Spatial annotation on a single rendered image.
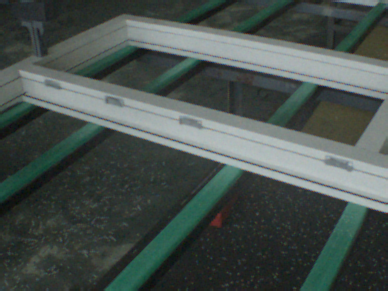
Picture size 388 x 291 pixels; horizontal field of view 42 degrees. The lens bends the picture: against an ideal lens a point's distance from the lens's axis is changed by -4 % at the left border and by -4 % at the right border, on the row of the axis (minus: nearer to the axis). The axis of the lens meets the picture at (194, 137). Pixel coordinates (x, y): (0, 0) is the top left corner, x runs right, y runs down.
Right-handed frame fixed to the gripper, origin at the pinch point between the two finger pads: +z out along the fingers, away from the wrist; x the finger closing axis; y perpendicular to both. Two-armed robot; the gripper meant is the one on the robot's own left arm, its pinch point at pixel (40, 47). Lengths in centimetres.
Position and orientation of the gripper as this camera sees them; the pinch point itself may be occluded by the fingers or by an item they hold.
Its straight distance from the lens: 138.8
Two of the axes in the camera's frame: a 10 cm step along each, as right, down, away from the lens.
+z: 0.4, 8.6, 5.1
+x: -8.4, -2.5, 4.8
